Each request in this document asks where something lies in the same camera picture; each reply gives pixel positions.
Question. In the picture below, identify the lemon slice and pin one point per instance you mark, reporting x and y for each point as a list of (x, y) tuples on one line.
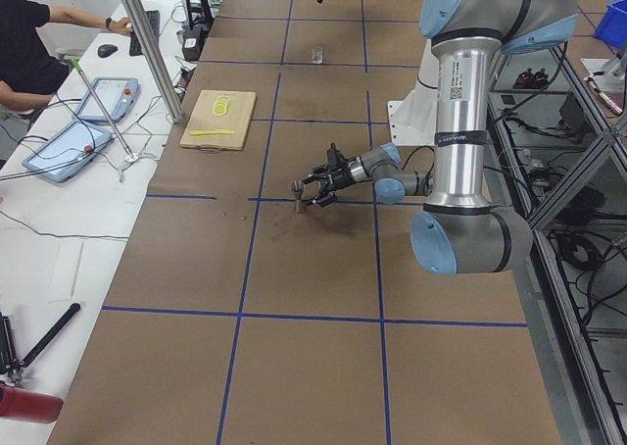
[(220, 107)]

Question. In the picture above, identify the reacher grabber stick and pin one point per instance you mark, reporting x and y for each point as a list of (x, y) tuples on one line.
[(131, 157)]

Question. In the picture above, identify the aluminium frame post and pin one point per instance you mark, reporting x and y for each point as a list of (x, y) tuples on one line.
[(151, 51)]

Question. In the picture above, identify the yellow plastic knife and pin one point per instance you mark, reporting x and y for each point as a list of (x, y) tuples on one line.
[(216, 131)]

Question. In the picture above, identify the blue plastic bin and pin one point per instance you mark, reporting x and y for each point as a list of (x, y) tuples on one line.
[(613, 27)]

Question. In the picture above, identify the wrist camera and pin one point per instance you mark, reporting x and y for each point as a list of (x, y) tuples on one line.
[(335, 158)]

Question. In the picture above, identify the teach pendant near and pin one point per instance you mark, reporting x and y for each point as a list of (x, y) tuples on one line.
[(68, 151)]

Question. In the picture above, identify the teach pendant far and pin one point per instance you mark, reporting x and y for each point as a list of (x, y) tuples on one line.
[(117, 94)]

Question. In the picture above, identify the clear glass cup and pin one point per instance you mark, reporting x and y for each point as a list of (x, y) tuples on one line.
[(317, 55)]

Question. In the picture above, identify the black computer mouse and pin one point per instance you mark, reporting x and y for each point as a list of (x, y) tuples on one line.
[(106, 50)]

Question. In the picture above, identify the person in black shirt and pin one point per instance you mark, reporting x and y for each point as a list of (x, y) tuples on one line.
[(30, 76)]

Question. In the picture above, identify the black box device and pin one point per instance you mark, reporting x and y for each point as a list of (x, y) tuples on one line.
[(192, 43)]

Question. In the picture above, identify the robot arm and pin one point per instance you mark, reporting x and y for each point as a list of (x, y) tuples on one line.
[(458, 230)]

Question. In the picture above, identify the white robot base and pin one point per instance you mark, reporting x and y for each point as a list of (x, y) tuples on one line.
[(413, 121)]

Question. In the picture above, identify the wooden cutting board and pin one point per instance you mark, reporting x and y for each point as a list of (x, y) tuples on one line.
[(238, 119)]

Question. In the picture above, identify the teach pendant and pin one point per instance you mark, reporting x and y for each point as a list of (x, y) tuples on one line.
[(117, 94), (68, 151)]

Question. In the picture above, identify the red bottle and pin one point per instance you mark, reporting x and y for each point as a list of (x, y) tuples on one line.
[(24, 405)]

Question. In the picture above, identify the steel jigger measuring cup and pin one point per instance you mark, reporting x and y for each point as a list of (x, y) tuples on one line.
[(297, 189)]

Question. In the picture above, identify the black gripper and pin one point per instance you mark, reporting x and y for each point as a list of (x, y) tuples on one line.
[(342, 175)]

